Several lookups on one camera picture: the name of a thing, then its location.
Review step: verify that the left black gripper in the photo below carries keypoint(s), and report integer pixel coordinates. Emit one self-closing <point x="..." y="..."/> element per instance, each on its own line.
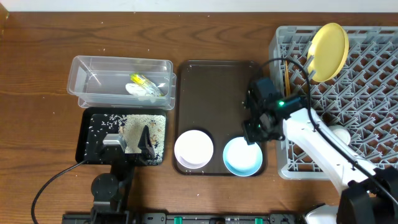
<point x="125" y="155"/>

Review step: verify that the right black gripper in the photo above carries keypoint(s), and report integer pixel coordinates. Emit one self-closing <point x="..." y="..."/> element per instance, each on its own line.
<point x="250" y="134"/>

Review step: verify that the light blue bowl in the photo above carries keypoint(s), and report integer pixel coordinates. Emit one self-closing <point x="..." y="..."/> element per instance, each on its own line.
<point x="242" y="159"/>

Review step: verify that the white bowl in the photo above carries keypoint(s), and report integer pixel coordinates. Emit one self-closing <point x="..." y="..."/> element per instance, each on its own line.
<point x="193" y="149"/>

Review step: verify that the white tissue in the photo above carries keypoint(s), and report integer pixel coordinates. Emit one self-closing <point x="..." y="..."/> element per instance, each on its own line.
<point x="136" y="90"/>

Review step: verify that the wooden chopstick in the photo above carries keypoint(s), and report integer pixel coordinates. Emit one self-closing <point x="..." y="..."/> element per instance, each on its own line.
<point x="286" y="78"/>

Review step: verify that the green yellow snack wrapper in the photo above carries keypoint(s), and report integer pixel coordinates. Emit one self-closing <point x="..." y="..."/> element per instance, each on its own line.
<point x="146" y="83"/>

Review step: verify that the yellow plate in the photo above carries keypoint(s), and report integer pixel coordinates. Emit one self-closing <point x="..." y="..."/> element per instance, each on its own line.
<point x="329" y="51"/>

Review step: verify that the small white cup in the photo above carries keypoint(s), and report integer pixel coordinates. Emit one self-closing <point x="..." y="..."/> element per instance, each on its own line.
<point x="342" y="133"/>

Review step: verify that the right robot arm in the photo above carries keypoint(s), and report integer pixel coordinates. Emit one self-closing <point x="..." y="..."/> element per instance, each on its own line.
<point x="368" y="194"/>

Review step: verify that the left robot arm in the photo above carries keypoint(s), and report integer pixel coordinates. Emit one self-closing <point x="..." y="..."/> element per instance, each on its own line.
<point x="111" y="190"/>

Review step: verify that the grey dishwasher rack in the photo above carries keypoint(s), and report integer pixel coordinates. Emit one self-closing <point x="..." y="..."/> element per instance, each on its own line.
<point x="362" y="97"/>

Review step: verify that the pile of rice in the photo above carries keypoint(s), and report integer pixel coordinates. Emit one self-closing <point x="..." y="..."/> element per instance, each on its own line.
<point x="130" y="126"/>

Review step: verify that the black plastic tray bin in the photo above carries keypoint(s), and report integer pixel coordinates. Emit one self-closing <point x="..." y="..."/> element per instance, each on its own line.
<point x="84" y="137"/>

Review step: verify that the dark brown serving tray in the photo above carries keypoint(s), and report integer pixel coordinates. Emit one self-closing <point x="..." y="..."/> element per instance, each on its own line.
<point x="210" y="98"/>

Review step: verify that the clear plastic bin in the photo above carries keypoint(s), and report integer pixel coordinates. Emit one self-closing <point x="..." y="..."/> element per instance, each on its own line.
<point x="100" y="81"/>

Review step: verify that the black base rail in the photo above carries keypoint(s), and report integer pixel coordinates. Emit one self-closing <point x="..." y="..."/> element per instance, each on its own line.
<point x="162" y="218"/>

